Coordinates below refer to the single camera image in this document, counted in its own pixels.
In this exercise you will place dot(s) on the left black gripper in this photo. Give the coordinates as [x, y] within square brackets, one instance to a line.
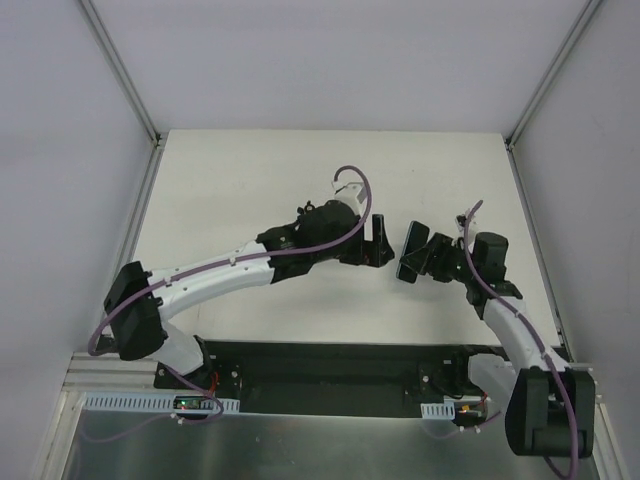
[364, 247]

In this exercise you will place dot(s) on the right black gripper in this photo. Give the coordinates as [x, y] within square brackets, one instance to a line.
[430, 255]

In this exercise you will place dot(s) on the black smartphone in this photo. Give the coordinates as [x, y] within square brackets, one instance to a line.
[417, 237]

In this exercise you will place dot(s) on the black phone stand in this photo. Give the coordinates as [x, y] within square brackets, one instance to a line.
[307, 214]

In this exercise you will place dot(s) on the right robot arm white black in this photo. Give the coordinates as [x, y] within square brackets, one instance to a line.
[548, 406]

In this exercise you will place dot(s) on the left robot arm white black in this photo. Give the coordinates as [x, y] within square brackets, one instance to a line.
[140, 304]

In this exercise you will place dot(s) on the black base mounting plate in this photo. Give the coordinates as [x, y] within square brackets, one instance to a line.
[344, 380]

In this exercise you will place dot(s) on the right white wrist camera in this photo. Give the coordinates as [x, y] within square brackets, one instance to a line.
[466, 225]

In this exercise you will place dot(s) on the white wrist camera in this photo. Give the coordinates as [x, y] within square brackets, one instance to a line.
[352, 194]
[466, 225]

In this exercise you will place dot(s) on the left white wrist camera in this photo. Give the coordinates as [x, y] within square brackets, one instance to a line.
[352, 194]

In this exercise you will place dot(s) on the right white cable duct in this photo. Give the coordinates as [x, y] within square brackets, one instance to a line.
[444, 411]

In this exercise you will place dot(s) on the white cable duct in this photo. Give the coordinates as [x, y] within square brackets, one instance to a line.
[158, 403]
[444, 411]

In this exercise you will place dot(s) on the right aluminium corner post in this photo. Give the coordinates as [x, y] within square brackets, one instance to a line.
[577, 30]

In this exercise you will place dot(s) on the aluminium corner post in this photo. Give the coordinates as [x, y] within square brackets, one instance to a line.
[118, 69]
[577, 30]

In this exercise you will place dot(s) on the left white cable duct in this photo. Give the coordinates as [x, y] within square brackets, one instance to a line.
[158, 403]

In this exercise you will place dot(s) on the left aluminium corner post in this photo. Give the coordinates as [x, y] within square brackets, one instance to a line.
[118, 69]

